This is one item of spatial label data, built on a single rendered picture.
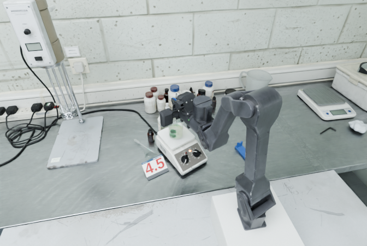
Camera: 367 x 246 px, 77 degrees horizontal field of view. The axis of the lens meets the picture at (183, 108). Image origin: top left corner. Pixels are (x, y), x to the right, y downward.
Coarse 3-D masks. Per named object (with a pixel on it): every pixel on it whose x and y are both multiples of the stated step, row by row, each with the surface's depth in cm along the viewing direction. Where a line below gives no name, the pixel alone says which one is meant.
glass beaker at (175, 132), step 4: (172, 124) 95; (180, 124) 94; (168, 128) 92; (172, 128) 89; (176, 128) 89; (180, 128) 90; (172, 132) 90; (176, 132) 90; (180, 132) 91; (172, 136) 92; (176, 136) 91; (180, 136) 92
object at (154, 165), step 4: (152, 160) 91; (156, 160) 91; (160, 160) 92; (144, 164) 89; (148, 164) 90; (152, 164) 90; (156, 164) 91; (160, 164) 91; (164, 164) 92; (144, 168) 89; (148, 168) 89; (152, 168) 90; (156, 168) 90; (160, 168) 91; (148, 172) 89; (152, 172) 89
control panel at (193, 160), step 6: (198, 144) 94; (186, 150) 92; (192, 150) 92; (180, 156) 90; (192, 156) 91; (204, 156) 93; (180, 162) 89; (192, 162) 90; (198, 162) 91; (186, 168) 88
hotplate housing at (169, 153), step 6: (156, 138) 98; (162, 144) 94; (186, 144) 93; (192, 144) 94; (162, 150) 96; (168, 150) 91; (174, 150) 90; (180, 150) 91; (168, 156) 93; (174, 156) 89; (174, 162) 90; (204, 162) 93; (180, 168) 88; (192, 168) 90
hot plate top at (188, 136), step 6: (162, 132) 96; (168, 132) 96; (186, 132) 96; (162, 138) 93; (168, 138) 93; (186, 138) 93; (192, 138) 93; (168, 144) 91; (174, 144) 91; (180, 144) 91
